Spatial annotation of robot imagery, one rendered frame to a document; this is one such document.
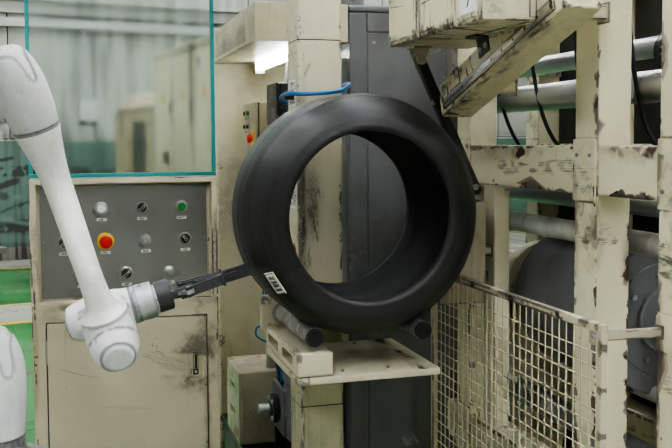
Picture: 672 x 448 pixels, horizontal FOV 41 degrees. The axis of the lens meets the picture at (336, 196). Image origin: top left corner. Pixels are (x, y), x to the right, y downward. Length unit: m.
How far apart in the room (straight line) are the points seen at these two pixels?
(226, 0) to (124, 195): 9.36
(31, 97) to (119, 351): 0.56
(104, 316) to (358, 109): 0.75
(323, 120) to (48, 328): 1.13
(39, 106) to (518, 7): 1.06
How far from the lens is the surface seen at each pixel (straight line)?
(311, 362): 2.21
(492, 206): 2.69
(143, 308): 2.18
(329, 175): 2.55
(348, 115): 2.16
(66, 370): 2.85
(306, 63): 2.54
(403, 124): 2.20
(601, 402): 1.95
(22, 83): 1.99
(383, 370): 2.29
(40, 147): 2.03
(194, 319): 2.84
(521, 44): 2.17
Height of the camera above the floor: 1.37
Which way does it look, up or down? 3 degrees down
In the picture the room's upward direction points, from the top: straight up
